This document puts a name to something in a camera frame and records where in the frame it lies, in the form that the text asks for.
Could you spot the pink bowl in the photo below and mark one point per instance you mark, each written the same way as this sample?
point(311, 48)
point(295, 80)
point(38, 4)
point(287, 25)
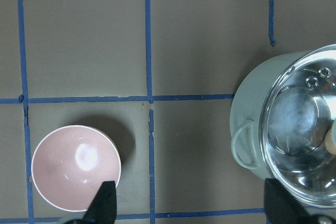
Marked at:
point(69, 165)

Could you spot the glass pot lid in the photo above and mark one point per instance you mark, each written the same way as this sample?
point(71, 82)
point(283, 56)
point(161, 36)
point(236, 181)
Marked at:
point(299, 111)

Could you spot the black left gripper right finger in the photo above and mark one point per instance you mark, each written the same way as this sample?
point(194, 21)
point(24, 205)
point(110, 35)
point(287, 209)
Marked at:
point(281, 206)

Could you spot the pale green steel pot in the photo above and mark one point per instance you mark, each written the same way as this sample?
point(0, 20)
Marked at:
point(248, 106)

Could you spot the beige egg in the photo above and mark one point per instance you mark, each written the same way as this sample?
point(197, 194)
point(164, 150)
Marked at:
point(328, 143)

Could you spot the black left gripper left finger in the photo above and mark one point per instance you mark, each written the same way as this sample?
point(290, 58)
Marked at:
point(104, 205)

